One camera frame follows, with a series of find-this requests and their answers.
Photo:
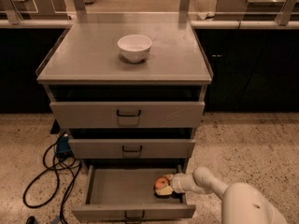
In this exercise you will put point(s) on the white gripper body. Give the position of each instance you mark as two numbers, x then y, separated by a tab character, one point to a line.
177	183

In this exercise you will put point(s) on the red apple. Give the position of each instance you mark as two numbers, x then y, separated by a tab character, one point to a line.
161	182

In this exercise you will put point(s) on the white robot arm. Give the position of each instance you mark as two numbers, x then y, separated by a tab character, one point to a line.
241	203

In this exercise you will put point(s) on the grey open bottom drawer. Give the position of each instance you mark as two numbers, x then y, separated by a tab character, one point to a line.
126	194

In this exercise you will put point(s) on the grey middle drawer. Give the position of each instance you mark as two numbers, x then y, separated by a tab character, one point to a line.
131	148

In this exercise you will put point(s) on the grey metal drawer cabinet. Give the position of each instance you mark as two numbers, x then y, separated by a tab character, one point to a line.
87	67

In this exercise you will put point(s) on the grey top drawer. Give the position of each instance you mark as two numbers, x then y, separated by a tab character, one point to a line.
77	115

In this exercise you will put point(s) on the blue power box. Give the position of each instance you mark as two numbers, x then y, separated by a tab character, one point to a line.
63	149

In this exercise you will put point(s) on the white ceramic bowl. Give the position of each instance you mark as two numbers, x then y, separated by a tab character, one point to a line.
135	48

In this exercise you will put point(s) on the right background steel table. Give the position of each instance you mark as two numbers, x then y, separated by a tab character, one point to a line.
247	10

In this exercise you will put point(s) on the background steel table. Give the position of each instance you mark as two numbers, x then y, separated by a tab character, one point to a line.
34	9
247	10

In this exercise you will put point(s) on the left background steel table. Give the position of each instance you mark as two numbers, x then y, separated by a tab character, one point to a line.
34	9

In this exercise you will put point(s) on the white horizontal rail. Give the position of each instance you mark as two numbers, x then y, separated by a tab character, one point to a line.
235	25

